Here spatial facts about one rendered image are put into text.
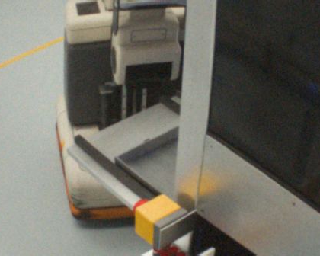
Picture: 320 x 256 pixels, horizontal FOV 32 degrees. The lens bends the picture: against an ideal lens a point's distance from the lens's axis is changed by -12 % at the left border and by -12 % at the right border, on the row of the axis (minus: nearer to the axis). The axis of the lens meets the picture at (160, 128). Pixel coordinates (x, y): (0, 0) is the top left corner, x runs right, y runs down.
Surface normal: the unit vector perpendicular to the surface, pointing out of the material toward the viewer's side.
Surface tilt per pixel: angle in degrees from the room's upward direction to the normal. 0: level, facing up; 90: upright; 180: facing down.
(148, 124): 0
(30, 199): 0
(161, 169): 0
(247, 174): 90
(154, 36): 98
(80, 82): 90
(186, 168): 90
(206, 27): 90
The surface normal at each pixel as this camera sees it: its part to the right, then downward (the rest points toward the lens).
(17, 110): 0.04, -0.80
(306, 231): -0.75, 0.36
